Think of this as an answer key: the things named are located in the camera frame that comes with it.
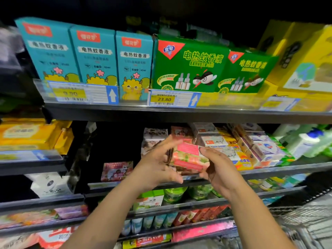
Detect person's left hand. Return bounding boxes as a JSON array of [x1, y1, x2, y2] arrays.
[[129, 135, 187, 192]]

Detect person's right hand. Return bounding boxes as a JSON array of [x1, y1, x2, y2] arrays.
[[199, 147, 247, 197]]

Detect stack of yellow soap boxes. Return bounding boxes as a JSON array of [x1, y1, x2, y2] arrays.
[[218, 129, 254, 170]]

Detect stack of white orange soap boxes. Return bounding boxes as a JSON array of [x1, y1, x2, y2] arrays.
[[189, 123, 240, 165]]

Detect stack of white purple soap boxes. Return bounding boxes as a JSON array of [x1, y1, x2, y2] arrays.
[[231, 123, 286, 166]]

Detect stack of green soap boxes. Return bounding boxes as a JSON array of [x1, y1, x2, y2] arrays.
[[270, 137, 296, 164]]

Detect white hand sanitizer bottle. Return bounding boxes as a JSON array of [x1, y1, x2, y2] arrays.
[[284, 128, 325, 160], [272, 123, 302, 139]]

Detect stack of yellow soap cartons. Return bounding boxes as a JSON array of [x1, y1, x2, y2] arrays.
[[0, 118, 73, 155]]

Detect person's left forearm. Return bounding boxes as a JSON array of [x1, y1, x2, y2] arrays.
[[62, 176, 151, 249]]

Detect person's right forearm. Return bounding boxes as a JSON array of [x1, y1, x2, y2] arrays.
[[225, 181, 312, 249]]

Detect green white carton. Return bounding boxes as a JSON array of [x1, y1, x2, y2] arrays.
[[134, 189, 166, 212]]

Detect row of red tubes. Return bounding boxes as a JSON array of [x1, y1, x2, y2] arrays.
[[174, 205, 230, 226]]

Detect row of blue white tubes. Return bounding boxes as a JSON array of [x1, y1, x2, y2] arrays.
[[120, 211, 179, 237]]

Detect pink flat pack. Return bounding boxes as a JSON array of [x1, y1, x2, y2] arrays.
[[171, 220, 237, 243]]

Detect yellow red flat pack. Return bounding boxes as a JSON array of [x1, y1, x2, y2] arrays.
[[122, 233, 173, 249]]

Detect white blue price tag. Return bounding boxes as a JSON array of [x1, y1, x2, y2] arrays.
[[148, 90, 202, 108], [259, 96, 302, 112], [49, 81, 120, 105]]

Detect white printed small cartons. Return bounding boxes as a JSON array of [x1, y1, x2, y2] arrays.
[[25, 173, 73, 199]]

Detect teal box yellow cartoon print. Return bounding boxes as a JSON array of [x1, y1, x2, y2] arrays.
[[115, 31, 155, 102]]

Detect green box mosquito print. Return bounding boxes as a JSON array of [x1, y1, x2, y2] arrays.
[[151, 39, 231, 94], [215, 49, 281, 95]]

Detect flat yellow box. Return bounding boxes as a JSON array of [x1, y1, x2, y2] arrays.
[[257, 80, 332, 112]]

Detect red white packet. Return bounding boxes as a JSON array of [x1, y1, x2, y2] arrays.
[[37, 225, 79, 249]]

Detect row of pink orange packets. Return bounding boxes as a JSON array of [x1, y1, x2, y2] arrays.
[[0, 205, 90, 229]]

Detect white blue price strip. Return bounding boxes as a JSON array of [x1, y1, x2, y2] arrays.
[[0, 149, 64, 163]]

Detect teal box pink flower print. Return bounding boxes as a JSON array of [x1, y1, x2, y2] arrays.
[[15, 17, 81, 83], [70, 25, 120, 87]]

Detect row of dark green packs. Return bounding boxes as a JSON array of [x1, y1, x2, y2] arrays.
[[124, 17, 229, 50]]

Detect large yellow box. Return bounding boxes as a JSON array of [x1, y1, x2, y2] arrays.
[[257, 19, 332, 94]]

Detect dark green packets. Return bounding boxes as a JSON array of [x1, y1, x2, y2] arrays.
[[0, 96, 45, 114]]

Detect pile of colourful packets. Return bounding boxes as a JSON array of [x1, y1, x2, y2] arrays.
[[0, 233, 39, 249]]

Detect stack of white plastic packs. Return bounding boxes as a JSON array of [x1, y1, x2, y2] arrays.
[[0, 26, 27, 76]]

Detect wire basket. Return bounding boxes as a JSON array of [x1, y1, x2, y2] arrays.
[[267, 192, 332, 249]]

